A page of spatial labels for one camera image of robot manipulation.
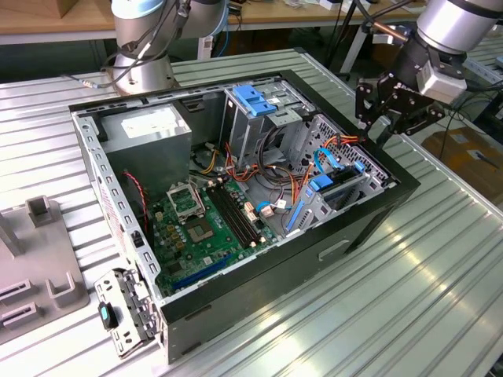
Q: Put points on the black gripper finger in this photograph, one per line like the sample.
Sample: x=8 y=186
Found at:
x=420 y=118
x=363 y=98

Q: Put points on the hard disk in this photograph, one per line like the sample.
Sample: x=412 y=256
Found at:
x=322 y=183

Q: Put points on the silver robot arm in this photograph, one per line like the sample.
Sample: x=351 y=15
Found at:
x=456 y=23

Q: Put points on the silver disk bay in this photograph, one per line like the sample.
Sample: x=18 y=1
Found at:
x=314 y=214

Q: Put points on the large labelled cardboard box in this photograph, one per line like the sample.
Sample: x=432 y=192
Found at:
x=460 y=157

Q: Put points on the metal slat side table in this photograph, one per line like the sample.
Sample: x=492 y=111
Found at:
x=487 y=64

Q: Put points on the small white box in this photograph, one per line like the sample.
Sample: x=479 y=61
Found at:
x=327 y=4

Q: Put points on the blue plastic drive latch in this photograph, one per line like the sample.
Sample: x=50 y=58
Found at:
x=249 y=98

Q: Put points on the wooden desk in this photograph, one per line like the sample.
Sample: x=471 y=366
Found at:
x=275 y=15

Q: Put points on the silver optical drive cage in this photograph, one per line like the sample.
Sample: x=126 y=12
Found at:
x=243 y=133

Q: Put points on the beige board connector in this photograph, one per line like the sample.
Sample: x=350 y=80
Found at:
x=250 y=214

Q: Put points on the white plug adapter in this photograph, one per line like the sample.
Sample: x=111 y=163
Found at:
x=205 y=49

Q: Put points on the black RAM slot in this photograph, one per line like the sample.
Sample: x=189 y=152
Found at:
x=236 y=213
x=233 y=215
x=230 y=217
x=239 y=211

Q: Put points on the black open PC case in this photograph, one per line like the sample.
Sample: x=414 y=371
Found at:
x=275 y=282

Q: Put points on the green motherboard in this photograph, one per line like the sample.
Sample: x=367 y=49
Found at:
x=220 y=251

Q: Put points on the CPU socket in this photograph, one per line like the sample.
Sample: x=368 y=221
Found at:
x=201 y=232

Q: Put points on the grey power supply unit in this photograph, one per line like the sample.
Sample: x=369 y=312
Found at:
x=149 y=165

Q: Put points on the blue expansion slot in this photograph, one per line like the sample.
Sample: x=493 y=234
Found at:
x=204 y=271

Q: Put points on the black teal latch button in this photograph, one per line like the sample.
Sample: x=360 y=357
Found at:
x=104 y=314

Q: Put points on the grey parts rack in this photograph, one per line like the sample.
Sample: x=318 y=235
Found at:
x=39 y=255

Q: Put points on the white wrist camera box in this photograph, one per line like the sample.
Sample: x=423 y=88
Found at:
x=444 y=84

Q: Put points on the silver card retention bracket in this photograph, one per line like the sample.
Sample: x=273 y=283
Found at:
x=114 y=280

